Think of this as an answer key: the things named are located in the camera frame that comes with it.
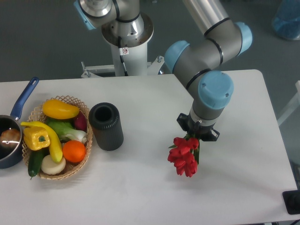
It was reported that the white frame at right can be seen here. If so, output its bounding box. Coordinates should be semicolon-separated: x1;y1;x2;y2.
277;81;300;126

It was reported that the blue saucepan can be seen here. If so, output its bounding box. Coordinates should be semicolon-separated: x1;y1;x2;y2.
0;77;39;169

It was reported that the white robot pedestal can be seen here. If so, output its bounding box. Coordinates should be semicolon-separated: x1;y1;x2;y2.
81;12;169;78

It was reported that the dark grey ribbed vase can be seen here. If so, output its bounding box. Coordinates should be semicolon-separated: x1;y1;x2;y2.
89;102;124;151

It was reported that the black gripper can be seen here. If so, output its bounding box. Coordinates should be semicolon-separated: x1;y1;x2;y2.
176;113;220;142

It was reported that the red onion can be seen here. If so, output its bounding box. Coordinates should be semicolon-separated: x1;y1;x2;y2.
73;111;87;132

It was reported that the green cucumber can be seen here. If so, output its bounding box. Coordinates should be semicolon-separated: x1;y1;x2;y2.
28;148;48;179

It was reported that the blue transparent container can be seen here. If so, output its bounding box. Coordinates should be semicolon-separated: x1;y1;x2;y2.
271;0;300;40

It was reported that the black device on table corner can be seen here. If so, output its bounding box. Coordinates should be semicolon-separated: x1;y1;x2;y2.
282;190;300;215

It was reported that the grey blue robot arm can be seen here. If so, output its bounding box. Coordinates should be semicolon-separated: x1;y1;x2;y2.
74;0;253;142

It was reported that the yellow bell pepper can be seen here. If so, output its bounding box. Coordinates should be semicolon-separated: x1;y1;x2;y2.
23;127;50;150

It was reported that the yellow mango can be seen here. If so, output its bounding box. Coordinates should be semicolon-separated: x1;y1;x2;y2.
42;99;80;120

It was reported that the black cable on pedestal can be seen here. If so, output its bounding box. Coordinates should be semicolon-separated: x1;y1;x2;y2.
118;36;129;76

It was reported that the brown meat patty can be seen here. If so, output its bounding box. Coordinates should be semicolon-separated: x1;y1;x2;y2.
0;128;21;148

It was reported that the green lettuce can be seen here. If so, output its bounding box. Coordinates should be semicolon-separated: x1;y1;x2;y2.
46;119;87;144

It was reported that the orange fruit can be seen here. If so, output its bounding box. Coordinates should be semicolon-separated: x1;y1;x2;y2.
62;140;86;163

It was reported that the yellow banana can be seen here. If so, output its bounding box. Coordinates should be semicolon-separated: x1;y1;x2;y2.
21;121;63;163

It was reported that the red tulip bouquet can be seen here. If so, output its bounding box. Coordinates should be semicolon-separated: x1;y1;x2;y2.
167;134;200;178

